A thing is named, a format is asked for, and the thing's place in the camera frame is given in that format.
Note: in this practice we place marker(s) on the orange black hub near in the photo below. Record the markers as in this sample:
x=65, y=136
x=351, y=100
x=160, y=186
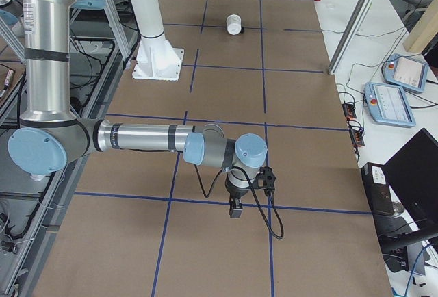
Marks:
x=356, y=135

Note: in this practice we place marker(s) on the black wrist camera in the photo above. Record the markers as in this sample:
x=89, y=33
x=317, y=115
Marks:
x=265, y=179

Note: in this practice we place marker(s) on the white smiley face mug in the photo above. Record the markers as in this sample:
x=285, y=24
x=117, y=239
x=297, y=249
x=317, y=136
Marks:
x=234, y=24

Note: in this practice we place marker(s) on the blue teach pendant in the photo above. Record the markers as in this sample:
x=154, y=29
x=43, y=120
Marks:
x=404, y=71
x=388, y=105

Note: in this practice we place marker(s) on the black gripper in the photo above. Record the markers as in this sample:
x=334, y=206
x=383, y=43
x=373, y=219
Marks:
x=237, y=192

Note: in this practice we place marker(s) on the near blue teach pendant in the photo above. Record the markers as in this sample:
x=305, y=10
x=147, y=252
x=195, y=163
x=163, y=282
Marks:
x=388, y=105

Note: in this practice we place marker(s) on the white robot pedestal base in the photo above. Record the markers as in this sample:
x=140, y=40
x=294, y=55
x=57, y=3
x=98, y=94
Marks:
x=156, y=59

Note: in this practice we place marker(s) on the orange black hub far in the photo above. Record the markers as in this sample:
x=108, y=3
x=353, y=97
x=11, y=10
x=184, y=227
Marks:
x=349, y=110

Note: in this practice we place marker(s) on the aluminium frame post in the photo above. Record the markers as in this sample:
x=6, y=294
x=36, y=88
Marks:
x=358, y=15

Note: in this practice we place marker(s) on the black laptop computer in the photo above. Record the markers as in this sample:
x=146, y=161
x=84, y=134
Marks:
x=411, y=173

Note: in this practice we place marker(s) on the far blue teach pendant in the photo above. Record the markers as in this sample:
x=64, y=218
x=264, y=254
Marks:
x=404, y=71

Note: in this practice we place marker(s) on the orange black hub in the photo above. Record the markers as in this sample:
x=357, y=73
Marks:
x=356, y=135
x=349, y=110

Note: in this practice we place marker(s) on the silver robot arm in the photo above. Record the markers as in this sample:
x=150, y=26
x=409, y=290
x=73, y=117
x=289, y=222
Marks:
x=51, y=135

